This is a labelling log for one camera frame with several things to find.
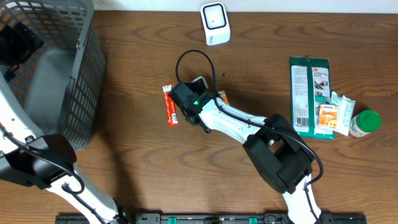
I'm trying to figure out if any red snack packet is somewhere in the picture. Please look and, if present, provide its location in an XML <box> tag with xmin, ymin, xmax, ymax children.
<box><xmin>162</xmin><ymin>82</ymin><xmax>178</xmax><ymax>126</ymax></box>

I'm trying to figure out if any green 3M package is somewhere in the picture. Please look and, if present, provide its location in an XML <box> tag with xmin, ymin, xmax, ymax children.
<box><xmin>289</xmin><ymin>56</ymin><xmax>335</xmax><ymax>140</ymax></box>

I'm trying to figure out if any orange white tissue pack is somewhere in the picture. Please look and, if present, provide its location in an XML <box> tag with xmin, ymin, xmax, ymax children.
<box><xmin>318</xmin><ymin>104</ymin><xmax>338</xmax><ymax>129</ymax></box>

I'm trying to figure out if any white toilet wipes pack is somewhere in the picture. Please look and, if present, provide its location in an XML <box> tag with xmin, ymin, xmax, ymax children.
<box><xmin>330</xmin><ymin>91</ymin><xmax>355</xmax><ymax>136</ymax></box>

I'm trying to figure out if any green lid seasoning jar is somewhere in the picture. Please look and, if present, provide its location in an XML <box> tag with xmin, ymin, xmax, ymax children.
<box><xmin>349</xmin><ymin>110</ymin><xmax>382</xmax><ymax>138</ymax></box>

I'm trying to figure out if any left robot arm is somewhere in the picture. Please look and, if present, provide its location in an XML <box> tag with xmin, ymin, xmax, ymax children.
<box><xmin>1</xmin><ymin>19</ymin><xmax>129</xmax><ymax>223</ymax></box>

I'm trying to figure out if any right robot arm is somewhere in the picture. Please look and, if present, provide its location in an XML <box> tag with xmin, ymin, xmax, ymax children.
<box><xmin>168</xmin><ymin>81</ymin><xmax>322</xmax><ymax>223</ymax></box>

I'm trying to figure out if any white barcode scanner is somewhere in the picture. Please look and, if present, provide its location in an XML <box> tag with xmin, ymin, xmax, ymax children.
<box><xmin>200</xmin><ymin>2</ymin><xmax>231</xmax><ymax>46</ymax></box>

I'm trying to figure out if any grey plastic mesh basket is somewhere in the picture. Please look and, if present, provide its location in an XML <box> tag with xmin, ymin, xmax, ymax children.
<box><xmin>1</xmin><ymin>0</ymin><xmax>106</xmax><ymax>150</ymax></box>

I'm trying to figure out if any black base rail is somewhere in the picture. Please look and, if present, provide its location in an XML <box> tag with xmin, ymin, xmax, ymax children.
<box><xmin>55</xmin><ymin>212</ymin><xmax>368</xmax><ymax>224</ymax></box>

